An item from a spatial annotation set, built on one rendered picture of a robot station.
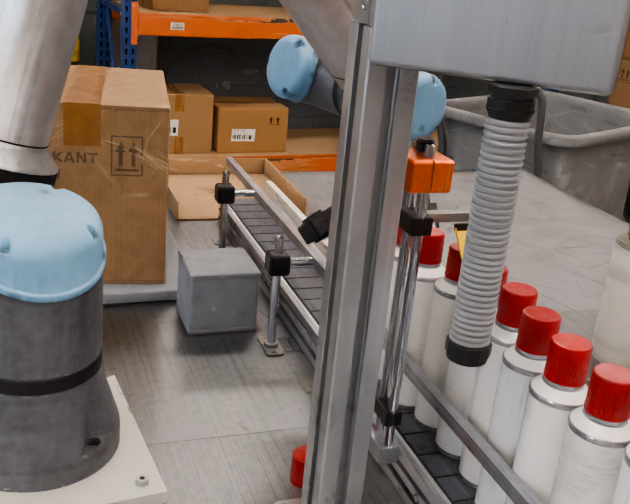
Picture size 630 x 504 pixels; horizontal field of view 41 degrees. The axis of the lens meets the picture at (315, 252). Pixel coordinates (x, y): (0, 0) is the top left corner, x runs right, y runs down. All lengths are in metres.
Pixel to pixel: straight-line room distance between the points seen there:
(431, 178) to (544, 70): 0.18
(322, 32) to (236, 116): 3.81
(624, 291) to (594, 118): 2.76
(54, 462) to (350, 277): 0.30
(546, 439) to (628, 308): 0.36
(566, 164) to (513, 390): 2.33
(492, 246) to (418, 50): 0.15
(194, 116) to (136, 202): 3.33
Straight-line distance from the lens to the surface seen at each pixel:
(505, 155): 0.60
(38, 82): 0.82
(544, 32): 0.61
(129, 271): 1.30
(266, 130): 4.72
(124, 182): 1.25
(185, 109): 4.56
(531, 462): 0.74
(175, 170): 1.92
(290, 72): 0.99
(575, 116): 3.82
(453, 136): 3.24
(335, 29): 0.83
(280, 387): 1.09
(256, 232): 1.45
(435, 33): 0.61
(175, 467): 0.94
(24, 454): 0.77
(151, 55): 5.20
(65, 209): 0.75
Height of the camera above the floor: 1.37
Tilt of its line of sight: 21 degrees down
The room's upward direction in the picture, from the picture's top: 6 degrees clockwise
